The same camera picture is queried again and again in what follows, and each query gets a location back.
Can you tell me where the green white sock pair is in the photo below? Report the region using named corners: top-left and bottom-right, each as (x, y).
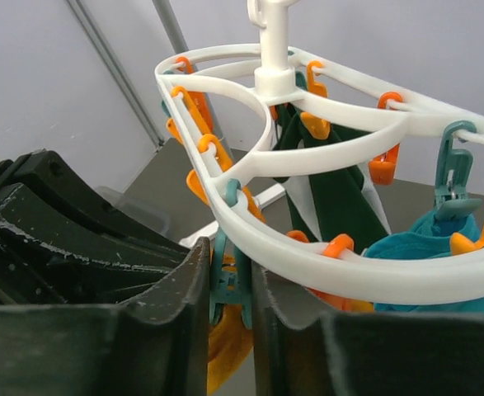
top-left (273, 104), bottom-right (391, 254)

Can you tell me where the metal clothes rack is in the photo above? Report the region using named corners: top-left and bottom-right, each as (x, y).
top-left (153, 0), bottom-right (286, 248)

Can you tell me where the blue sock pair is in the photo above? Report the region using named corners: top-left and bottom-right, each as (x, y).
top-left (363, 210), bottom-right (484, 314)

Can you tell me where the clear plastic bin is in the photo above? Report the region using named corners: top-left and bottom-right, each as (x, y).
top-left (95, 186), bottom-right (171, 236)

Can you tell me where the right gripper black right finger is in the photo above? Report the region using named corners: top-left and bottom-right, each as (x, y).
top-left (252, 265), bottom-right (484, 395)

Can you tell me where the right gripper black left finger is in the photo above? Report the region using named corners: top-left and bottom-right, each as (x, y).
top-left (0, 238), bottom-right (210, 395)

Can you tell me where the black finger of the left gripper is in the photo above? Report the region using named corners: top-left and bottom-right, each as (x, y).
top-left (0, 151), bottom-right (188, 304)

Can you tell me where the white clip hanger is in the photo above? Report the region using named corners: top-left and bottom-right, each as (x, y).
top-left (154, 1), bottom-right (484, 304)

